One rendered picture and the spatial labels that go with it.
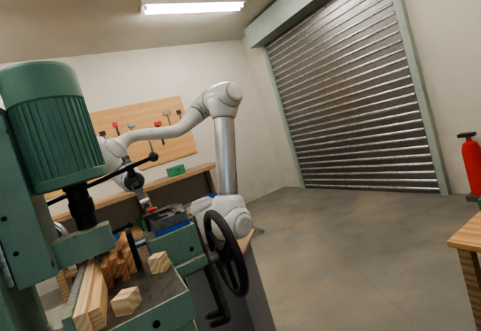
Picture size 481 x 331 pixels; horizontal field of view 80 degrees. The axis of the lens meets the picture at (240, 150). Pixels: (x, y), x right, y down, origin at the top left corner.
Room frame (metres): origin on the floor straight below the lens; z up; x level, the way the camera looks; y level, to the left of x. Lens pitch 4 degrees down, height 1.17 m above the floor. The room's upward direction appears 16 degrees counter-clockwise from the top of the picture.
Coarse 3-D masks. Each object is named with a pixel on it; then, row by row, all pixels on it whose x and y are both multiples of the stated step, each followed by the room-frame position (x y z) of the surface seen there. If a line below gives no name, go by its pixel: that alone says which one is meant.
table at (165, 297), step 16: (144, 256) 0.82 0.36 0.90; (144, 272) 0.70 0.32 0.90; (176, 272) 0.65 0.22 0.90; (112, 288) 0.66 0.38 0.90; (144, 288) 0.61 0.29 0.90; (160, 288) 0.59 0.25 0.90; (176, 288) 0.57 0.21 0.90; (144, 304) 0.54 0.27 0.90; (160, 304) 0.53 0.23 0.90; (176, 304) 0.54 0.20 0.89; (192, 304) 0.55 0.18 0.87; (112, 320) 0.52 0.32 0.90; (128, 320) 0.50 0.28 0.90; (144, 320) 0.51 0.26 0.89; (160, 320) 0.52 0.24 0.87; (176, 320) 0.53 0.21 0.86
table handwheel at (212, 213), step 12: (204, 216) 0.96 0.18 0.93; (216, 216) 0.86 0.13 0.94; (204, 228) 1.00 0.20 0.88; (228, 228) 0.82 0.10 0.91; (216, 240) 0.95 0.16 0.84; (228, 240) 0.79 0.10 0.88; (216, 252) 0.89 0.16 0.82; (228, 252) 0.88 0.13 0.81; (240, 252) 0.79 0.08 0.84; (216, 264) 1.00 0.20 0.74; (228, 264) 0.90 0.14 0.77; (240, 264) 0.77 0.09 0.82; (228, 276) 0.96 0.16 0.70; (240, 276) 0.78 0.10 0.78; (240, 288) 0.80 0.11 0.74
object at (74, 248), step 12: (96, 228) 0.75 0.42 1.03; (108, 228) 0.76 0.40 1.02; (60, 240) 0.72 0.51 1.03; (72, 240) 0.72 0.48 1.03; (84, 240) 0.73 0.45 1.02; (96, 240) 0.74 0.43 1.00; (108, 240) 0.75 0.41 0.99; (60, 252) 0.71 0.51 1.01; (72, 252) 0.72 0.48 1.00; (84, 252) 0.73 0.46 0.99; (96, 252) 0.74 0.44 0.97; (60, 264) 0.70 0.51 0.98; (72, 264) 0.71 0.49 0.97
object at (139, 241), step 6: (126, 234) 0.75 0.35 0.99; (150, 234) 0.81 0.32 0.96; (132, 240) 0.75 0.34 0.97; (138, 240) 0.79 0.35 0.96; (144, 240) 0.79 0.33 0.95; (132, 246) 0.75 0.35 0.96; (138, 246) 0.79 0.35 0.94; (132, 252) 0.75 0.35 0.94; (138, 258) 0.75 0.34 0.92; (138, 264) 0.75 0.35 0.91
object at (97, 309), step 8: (96, 264) 0.75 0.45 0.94; (96, 272) 0.69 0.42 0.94; (96, 280) 0.63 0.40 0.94; (104, 280) 0.65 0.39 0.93; (96, 288) 0.59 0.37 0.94; (104, 288) 0.62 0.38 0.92; (96, 296) 0.55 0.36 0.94; (104, 296) 0.58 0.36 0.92; (96, 304) 0.51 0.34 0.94; (104, 304) 0.55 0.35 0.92; (88, 312) 0.49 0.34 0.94; (96, 312) 0.50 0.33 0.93; (104, 312) 0.53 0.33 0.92; (96, 320) 0.50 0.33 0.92; (104, 320) 0.50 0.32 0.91; (96, 328) 0.50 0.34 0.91
